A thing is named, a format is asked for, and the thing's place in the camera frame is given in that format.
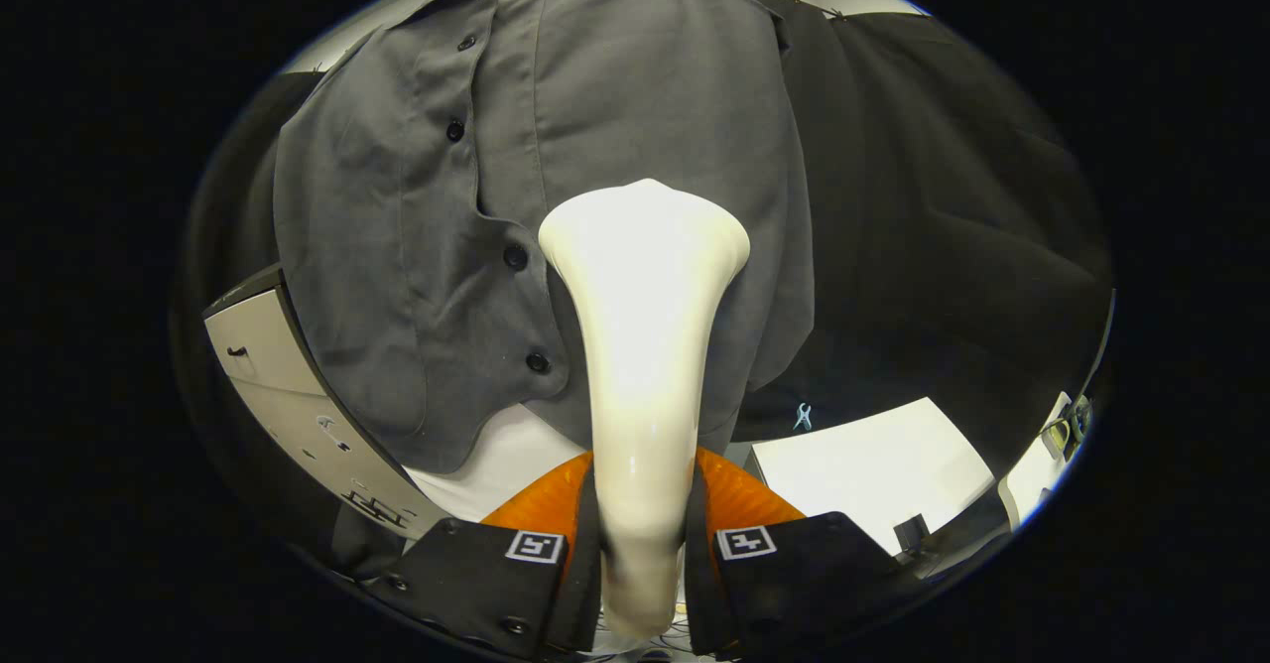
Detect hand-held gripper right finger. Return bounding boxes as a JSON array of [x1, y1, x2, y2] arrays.
[[685, 447, 919, 662]]

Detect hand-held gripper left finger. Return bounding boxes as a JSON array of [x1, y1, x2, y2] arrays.
[[362, 450, 603, 662]]

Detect grey button-up shirt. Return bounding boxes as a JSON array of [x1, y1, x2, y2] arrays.
[[273, 0, 817, 475]]

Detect white garment form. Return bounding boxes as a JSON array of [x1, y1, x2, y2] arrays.
[[402, 403, 596, 523]]

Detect white square table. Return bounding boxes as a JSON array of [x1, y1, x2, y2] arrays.
[[746, 397, 996, 557]]

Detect grey cabinet with dark top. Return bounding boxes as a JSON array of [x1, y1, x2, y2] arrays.
[[203, 264, 452, 542]]

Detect black backdrop cloth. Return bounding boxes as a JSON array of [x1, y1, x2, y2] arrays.
[[174, 0, 1114, 475]]

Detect black metal stand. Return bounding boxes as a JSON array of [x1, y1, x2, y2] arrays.
[[1067, 291, 1116, 441]]

